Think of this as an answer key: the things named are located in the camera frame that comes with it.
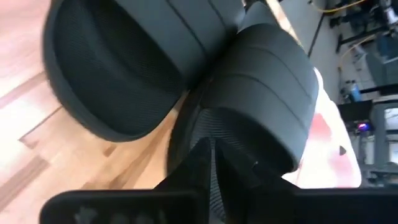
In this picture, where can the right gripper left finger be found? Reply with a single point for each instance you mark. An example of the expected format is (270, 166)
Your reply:
(196, 168)

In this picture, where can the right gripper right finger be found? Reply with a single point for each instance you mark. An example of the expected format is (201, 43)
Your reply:
(242, 174)

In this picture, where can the black slide sandal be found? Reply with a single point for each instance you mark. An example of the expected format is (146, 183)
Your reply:
(124, 77)
(264, 77)

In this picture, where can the green plant in patterned pot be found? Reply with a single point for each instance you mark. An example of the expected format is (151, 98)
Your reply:
(326, 174)

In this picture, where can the blue bottle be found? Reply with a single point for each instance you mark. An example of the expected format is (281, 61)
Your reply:
(356, 93)

